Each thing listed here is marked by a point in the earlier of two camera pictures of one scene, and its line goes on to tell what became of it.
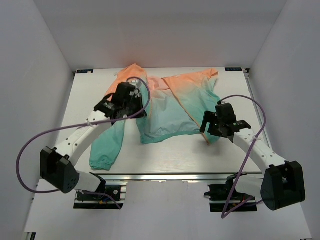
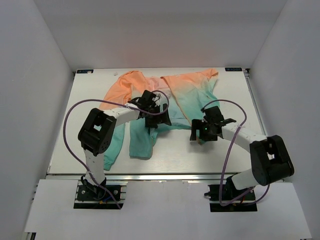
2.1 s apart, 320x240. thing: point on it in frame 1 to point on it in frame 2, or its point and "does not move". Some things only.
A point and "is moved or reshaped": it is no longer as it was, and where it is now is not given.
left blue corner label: [84, 71] does not move
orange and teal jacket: [174, 106] is moved or reshaped
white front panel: [160, 210] does not move
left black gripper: [138, 98] to [163, 118]
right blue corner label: [233, 69] does not move
